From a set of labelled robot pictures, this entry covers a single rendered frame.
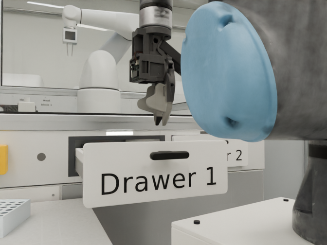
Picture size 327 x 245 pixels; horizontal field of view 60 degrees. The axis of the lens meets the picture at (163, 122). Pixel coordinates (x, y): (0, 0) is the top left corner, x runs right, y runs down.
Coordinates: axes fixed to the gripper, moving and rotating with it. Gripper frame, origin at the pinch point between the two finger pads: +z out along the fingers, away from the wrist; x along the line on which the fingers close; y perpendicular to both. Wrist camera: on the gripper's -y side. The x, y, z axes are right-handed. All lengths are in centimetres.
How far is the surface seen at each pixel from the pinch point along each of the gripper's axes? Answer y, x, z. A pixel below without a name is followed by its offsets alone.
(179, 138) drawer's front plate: -15.2, -20.5, 5.5
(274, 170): -166, -125, 42
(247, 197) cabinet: -43, -21, 27
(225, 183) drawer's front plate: -8.9, 11.4, 13.3
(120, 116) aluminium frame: 3.5, -22.9, -1.0
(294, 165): -163, -102, 34
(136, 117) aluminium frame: -1.3, -22.6, -0.8
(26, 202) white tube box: 28.3, -7.5, 17.8
